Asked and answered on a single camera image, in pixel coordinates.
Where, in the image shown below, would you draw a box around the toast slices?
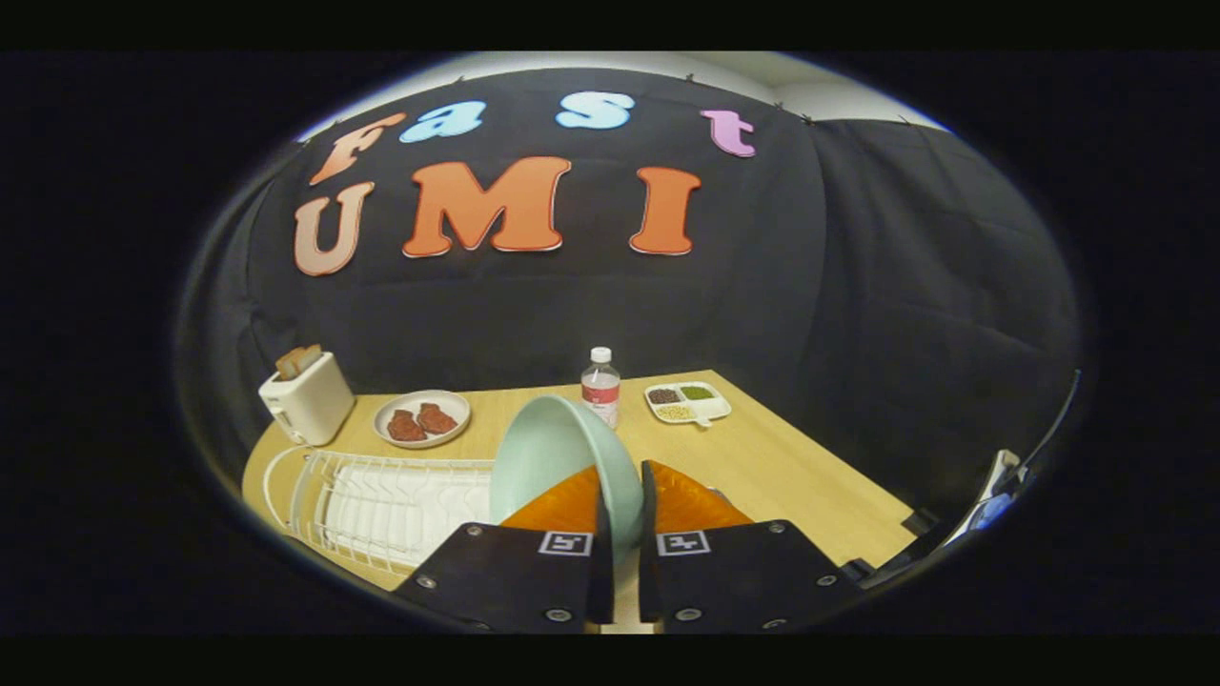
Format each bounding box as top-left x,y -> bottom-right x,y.
275,344 -> 324,381

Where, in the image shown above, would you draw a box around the light green plate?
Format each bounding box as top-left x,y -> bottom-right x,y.
489,394 -> 645,568

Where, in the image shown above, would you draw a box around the white dish rack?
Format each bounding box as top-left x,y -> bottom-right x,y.
262,446 -> 497,577

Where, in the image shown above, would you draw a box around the cream toaster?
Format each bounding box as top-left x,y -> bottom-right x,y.
258,352 -> 356,447

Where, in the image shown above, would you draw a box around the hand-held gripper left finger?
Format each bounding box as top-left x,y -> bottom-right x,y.
393,464 -> 616,635

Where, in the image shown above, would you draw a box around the white divided dish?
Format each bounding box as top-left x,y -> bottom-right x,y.
644,381 -> 733,428

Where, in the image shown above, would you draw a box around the beige plate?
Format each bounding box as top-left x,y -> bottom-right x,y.
373,390 -> 472,450

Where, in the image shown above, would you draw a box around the black backdrop cloth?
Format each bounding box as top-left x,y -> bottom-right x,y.
176,67 -> 1083,535

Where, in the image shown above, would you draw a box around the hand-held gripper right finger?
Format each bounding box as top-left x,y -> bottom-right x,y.
639,460 -> 864,635

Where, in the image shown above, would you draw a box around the clear water bottle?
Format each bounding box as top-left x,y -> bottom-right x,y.
581,347 -> 621,430

